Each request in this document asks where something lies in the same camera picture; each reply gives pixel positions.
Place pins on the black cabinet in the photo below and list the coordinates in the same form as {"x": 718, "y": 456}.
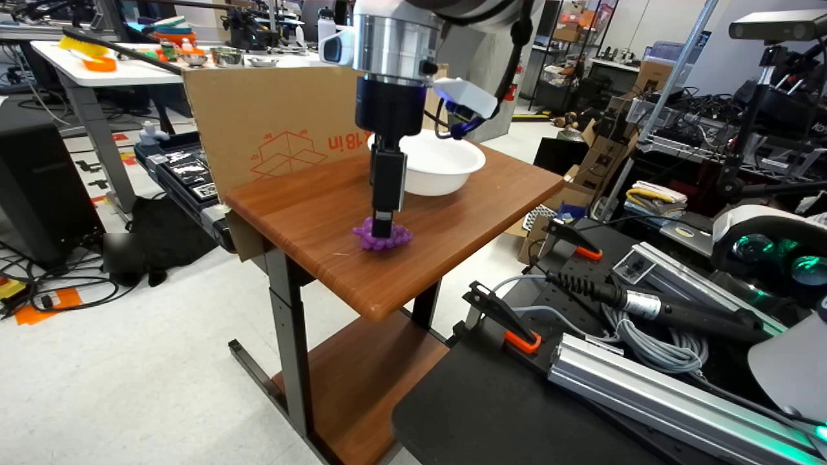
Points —
{"x": 40, "y": 184}

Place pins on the grey camera on tripod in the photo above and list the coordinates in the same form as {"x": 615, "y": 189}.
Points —
{"x": 775, "y": 25}

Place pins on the small orange toy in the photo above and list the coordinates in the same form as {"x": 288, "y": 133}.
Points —
{"x": 181, "y": 51}

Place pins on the black bag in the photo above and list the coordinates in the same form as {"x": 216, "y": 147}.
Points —
{"x": 159, "y": 240}

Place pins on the brown wooden side table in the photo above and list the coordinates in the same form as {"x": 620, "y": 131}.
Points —
{"x": 327, "y": 215}

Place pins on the folded yellow cloth stack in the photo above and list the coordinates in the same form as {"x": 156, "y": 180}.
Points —
{"x": 658, "y": 198}

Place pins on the silver aluminium rail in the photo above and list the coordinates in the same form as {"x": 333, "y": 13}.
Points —
{"x": 655, "y": 390}

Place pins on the yellow and orange plastic object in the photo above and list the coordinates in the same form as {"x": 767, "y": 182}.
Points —
{"x": 92, "y": 52}

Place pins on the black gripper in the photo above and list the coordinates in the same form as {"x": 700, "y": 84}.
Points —
{"x": 390, "y": 105}

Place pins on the long black stick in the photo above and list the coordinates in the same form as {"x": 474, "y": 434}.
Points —
{"x": 130, "y": 51}

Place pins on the white work table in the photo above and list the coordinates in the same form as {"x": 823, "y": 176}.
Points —
{"x": 104, "y": 79}

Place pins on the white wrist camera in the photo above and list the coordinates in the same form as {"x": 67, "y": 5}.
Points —
{"x": 469, "y": 100}

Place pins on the white plastic bowl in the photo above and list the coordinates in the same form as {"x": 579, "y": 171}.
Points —
{"x": 440, "y": 169}

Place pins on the large brown cardboard box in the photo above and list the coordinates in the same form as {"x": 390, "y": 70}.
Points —
{"x": 260, "y": 120}

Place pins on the purple grapefruit toy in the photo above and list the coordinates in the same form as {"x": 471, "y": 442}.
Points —
{"x": 364, "y": 238}

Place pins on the camera with green lenses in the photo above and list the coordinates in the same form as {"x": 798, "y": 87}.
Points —
{"x": 771, "y": 248}

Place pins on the black clamp with orange tip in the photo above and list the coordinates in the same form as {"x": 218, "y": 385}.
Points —
{"x": 588, "y": 252}
{"x": 523, "y": 343}

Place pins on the silver metal bracket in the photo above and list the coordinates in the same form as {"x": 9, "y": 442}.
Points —
{"x": 637, "y": 264}

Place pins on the black tray with parts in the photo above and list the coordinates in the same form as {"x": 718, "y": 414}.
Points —
{"x": 183, "y": 176}

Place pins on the open cardboard box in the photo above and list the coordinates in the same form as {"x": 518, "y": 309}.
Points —
{"x": 603, "y": 159}

